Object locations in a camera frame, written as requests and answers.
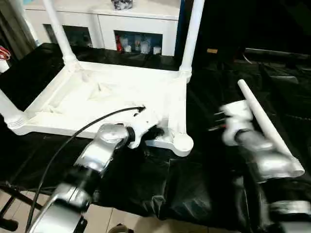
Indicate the white plastic table leg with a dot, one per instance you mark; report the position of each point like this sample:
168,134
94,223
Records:
192,34
268,125
8,112
58,31

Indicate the white plastic table top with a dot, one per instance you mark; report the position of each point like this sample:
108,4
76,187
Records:
107,92

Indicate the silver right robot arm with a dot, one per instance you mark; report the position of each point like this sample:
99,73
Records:
265,158

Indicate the glossy black mat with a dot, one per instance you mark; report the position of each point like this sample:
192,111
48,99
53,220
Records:
204,184

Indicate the small tan label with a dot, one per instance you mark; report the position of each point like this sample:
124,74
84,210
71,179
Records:
212,51

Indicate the long black bar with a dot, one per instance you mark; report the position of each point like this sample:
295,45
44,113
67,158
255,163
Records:
277,54

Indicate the small red bottle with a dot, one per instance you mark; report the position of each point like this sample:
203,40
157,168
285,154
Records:
119,46

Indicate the black left robot foot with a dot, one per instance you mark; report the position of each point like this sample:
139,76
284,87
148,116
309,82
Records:
120,228

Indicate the white cabinet with glass doors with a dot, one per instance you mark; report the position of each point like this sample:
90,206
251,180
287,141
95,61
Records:
97,22

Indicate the grey metal clutter object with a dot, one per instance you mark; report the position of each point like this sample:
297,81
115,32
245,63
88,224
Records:
122,4

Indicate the black stand leg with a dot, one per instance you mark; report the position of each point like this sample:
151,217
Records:
17,206

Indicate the red and white object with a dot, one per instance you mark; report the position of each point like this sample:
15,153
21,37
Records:
4,59

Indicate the grey curtain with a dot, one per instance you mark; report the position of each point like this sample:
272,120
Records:
12,22

